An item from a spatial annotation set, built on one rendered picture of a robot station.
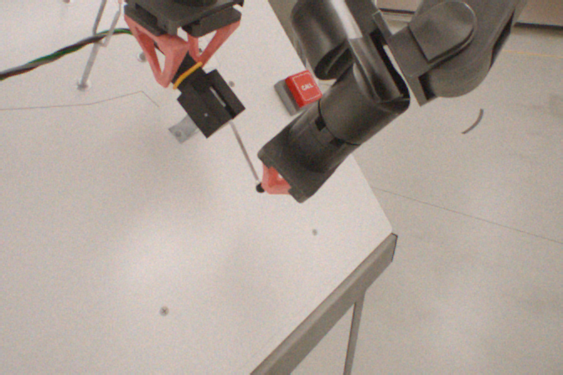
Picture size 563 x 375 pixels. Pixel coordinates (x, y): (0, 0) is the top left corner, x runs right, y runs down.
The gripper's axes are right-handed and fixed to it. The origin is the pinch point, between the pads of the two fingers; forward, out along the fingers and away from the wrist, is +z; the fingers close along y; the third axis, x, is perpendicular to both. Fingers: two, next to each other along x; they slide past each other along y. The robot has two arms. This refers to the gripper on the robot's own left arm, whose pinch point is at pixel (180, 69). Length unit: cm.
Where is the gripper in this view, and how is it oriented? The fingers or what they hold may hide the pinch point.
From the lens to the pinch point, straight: 46.4
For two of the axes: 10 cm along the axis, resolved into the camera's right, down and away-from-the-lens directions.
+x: 7.8, 6.0, -1.8
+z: -2.7, 5.9, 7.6
